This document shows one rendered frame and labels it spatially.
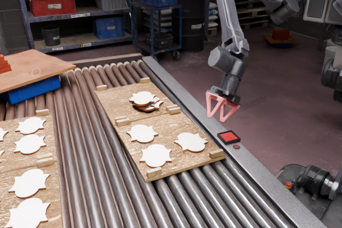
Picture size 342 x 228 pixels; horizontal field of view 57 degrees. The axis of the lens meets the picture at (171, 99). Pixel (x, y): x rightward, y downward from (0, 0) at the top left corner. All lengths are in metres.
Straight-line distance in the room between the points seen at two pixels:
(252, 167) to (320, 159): 1.83
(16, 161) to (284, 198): 1.02
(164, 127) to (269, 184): 0.53
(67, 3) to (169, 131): 4.30
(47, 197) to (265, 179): 0.78
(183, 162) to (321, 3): 0.93
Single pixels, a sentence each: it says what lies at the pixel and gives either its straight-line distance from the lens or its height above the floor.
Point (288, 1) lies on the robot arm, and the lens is 1.47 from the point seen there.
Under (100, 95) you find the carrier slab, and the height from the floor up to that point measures 0.94.
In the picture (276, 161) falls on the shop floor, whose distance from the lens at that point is 2.92.
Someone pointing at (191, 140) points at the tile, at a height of 0.95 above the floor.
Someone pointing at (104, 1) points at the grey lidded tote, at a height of 0.79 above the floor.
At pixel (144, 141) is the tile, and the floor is 0.95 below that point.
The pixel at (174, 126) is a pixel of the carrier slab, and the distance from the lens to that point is 1.46.
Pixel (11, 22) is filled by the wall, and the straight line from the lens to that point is 6.13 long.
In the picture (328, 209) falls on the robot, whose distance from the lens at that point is 2.25.
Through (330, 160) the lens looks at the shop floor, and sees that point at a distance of 3.12.
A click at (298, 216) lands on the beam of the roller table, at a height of 0.92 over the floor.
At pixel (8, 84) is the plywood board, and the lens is 1.84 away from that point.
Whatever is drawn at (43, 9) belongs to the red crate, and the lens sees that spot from 5.46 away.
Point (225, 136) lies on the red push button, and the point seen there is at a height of 0.93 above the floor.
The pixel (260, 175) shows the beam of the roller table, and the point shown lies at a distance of 1.27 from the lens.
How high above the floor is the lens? 1.71
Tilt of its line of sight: 27 degrees down
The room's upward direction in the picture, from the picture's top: straight up
